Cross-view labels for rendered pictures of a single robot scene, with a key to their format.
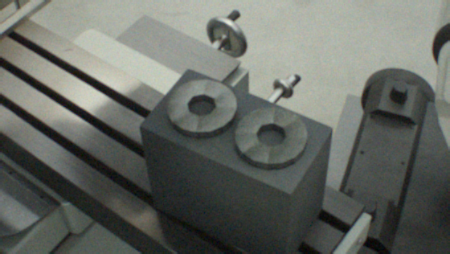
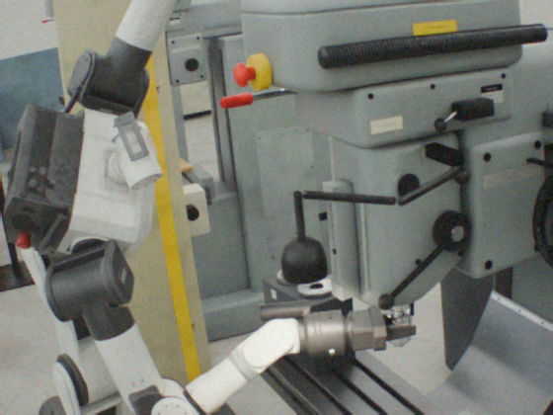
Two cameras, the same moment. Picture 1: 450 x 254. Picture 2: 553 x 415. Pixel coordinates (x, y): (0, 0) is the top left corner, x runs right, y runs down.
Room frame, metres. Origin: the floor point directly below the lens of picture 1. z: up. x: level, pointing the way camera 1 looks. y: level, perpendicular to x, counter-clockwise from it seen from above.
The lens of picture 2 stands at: (2.15, 0.80, 1.95)
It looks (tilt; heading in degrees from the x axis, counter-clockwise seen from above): 18 degrees down; 209
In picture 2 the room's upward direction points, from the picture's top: 6 degrees counter-clockwise
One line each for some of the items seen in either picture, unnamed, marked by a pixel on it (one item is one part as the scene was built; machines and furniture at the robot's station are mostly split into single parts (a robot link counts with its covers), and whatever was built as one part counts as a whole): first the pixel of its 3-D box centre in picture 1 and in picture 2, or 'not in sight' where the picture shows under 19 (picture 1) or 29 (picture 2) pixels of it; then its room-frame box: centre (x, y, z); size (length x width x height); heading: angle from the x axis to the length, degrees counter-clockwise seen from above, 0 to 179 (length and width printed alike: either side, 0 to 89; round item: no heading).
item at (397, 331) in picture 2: not in sight; (400, 332); (0.91, 0.34, 1.24); 0.06 x 0.02 x 0.03; 118
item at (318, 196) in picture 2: not in sight; (353, 198); (1.13, 0.35, 1.58); 0.17 x 0.01 x 0.01; 88
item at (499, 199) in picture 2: not in sight; (476, 190); (0.73, 0.45, 1.47); 0.24 x 0.19 x 0.26; 51
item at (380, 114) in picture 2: not in sight; (406, 95); (0.85, 0.35, 1.68); 0.34 x 0.24 x 0.10; 141
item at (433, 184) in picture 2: not in sight; (430, 186); (1.05, 0.45, 1.58); 0.17 x 0.01 x 0.01; 165
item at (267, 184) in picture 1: (237, 167); (308, 317); (0.62, -0.01, 1.09); 0.22 x 0.12 x 0.20; 58
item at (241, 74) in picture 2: not in sight; (245, 74); (1.08, 0.17, 1.76); 0.04 x 0.03 x 0.04; 51
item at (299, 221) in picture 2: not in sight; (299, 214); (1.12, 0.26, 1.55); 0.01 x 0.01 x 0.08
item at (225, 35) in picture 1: (217, 45); not in sight; (1.27, 0.01, 0.69); 0.16 x 0.12 x 0.12; 141
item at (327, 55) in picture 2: not in sight; (444, 42); (0.95, 0.46, 1.79); 0.45 x 0.04 x 0.04; 141
